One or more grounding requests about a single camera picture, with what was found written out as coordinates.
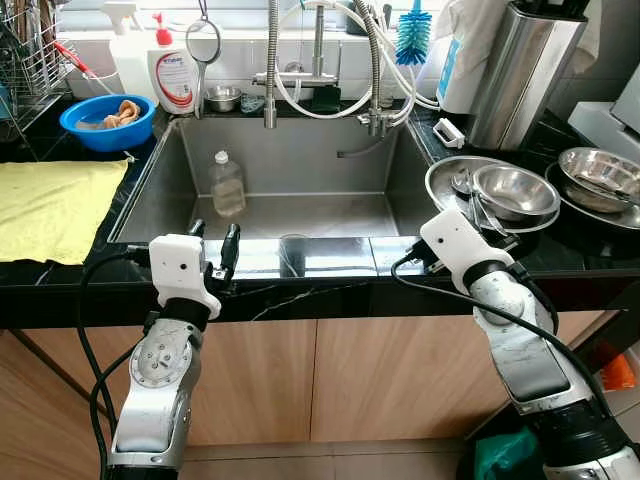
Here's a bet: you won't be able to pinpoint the medium steel bowl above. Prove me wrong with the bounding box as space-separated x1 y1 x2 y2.
472 163 561 223

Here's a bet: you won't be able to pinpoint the white kitchen appliance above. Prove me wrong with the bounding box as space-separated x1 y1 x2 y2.
568 70 640 161

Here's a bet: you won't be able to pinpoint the clear plastic bottle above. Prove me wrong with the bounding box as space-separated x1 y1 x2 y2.
209 150 247 219

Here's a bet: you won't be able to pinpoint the wide steel plate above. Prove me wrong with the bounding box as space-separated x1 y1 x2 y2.
425 155 561 234

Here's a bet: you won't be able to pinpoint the steel spoon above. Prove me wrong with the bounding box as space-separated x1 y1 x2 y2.
450 168 493 237

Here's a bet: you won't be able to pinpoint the stainless steel sink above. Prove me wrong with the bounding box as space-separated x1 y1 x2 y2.
108 112 441 246

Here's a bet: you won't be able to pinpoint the small white plastic gadget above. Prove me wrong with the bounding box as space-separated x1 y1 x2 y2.
432 118 466 149

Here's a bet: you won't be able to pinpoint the wooden base cabinet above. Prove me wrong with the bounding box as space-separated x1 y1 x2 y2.
0 310 623 446

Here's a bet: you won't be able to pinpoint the blue plastic basin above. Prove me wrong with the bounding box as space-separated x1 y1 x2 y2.
58 94 158 153

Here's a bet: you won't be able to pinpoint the small steel cup bowl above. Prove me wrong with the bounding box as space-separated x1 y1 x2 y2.
203 85 244 113

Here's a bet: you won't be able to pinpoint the brown rag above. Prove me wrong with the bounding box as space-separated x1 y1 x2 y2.
100 99 143 130

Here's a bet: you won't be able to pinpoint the yellow cloth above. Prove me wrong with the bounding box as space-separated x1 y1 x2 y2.
0 158 131 266

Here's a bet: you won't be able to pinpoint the white red pump soap bottle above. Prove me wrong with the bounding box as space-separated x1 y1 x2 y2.
148 12 201 116

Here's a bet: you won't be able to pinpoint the black sponge holder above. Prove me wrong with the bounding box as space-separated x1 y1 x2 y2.
308 85 344 113

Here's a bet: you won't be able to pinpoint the chrome sink faucet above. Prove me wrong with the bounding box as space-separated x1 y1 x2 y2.
252 0 401 136

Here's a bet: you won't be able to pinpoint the steel tongs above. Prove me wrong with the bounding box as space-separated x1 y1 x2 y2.
578 172 640 208

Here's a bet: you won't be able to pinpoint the white spray bottle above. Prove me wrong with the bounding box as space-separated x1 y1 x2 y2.
103 0 153 98

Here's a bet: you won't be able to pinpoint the white bag blue print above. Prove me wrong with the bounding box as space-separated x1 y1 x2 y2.
435 0 513 114

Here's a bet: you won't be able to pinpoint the large steel bowl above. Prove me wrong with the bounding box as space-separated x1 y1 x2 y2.
557 147 640 213

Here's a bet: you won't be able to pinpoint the round metal strainer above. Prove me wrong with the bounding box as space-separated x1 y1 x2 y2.
185 0 223 118

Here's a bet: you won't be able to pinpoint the stainless steel knife block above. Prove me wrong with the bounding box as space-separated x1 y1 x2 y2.
465 0 589 151

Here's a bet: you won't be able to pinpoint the orange plastic item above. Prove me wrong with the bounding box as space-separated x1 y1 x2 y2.
600 345 638 391

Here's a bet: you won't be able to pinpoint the blue bottle brush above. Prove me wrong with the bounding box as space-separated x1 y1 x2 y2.
395 0 433 67

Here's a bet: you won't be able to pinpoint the green plastic bag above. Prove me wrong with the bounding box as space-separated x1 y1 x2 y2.
472 428 546 480

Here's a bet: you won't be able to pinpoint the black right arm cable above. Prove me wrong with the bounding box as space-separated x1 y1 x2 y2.
390 255 613 401

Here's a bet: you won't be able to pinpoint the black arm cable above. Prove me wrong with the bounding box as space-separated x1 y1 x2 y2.
390 255 613 401
78 248 151 480

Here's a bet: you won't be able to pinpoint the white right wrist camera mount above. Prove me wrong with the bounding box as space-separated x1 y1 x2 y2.
418 208 516 291

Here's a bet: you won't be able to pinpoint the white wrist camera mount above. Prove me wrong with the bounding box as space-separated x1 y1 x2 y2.
418 208 516 291
148 233 223 321

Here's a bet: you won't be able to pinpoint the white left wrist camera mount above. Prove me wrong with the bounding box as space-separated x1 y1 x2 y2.
148 233 223 321

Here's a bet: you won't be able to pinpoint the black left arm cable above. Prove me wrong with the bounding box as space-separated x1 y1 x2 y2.
78 248 151 480

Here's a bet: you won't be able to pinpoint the white hose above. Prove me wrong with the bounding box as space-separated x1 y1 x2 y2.
275 0 443 123

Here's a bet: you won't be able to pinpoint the red handled utensil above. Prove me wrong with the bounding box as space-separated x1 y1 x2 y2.
52 38 103 79

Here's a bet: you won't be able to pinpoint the metal wire dish rack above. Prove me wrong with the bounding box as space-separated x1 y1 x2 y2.
0 0 73 133

